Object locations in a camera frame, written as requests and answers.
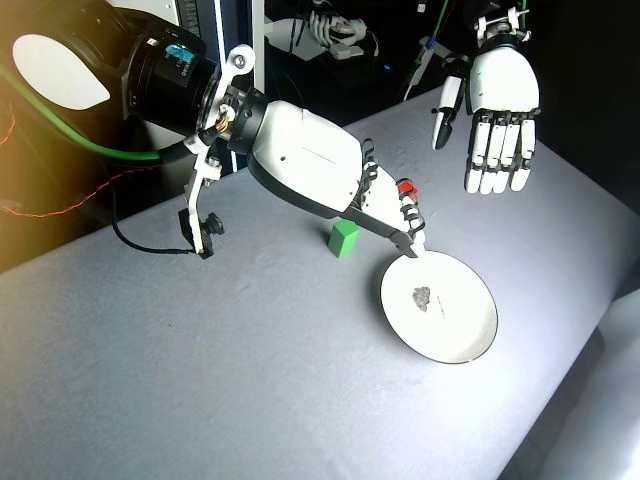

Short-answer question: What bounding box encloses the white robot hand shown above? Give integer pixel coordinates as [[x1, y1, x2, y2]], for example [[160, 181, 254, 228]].
[[431, 43, 543, 196], [246, 99, 428, 260]]

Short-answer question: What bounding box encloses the green cube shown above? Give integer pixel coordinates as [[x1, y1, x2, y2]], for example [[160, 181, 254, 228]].
[[328, 218, 361, 259]]

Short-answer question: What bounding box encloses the white plate with dark rim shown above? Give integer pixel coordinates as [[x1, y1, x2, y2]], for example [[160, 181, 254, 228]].
[[378, 249, 500, 365]]

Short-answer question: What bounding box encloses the white and blue connector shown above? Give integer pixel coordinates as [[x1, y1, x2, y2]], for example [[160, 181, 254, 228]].
[[402, 37, 445, 101]]

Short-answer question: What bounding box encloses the white rounded robot shell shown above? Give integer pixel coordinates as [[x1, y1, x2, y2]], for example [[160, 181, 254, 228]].
[[264, 18, 309, 56]]

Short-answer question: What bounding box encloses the spare white robot hand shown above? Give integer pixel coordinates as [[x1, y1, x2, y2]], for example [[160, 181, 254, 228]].
[[307, 7, 370, 50]]

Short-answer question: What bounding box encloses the grey table cloth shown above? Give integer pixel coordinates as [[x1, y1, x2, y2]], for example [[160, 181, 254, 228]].
[[0, 84, 640, 480]]

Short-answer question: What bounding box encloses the thin green cable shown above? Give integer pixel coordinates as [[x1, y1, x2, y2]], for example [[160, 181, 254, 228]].
[[428, 0, 454, 40]]

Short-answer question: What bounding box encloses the white upright post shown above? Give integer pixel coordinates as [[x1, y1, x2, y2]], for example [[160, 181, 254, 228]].
[[249, 0, 267, 95]]

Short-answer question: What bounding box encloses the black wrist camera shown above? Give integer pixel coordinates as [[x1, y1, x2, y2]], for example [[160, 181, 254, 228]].
[[178, 208, 226, 261]]

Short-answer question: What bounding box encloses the thin black cable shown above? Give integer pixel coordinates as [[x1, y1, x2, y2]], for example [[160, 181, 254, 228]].
[[110, 197, 197, 256]]

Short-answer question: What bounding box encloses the thin orange twisted wire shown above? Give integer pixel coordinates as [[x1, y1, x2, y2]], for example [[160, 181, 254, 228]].
[[0, 99, 189, 220]]

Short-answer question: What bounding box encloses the thick green cable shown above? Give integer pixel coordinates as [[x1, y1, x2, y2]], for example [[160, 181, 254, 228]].
[[0, 64, 166, 163]]

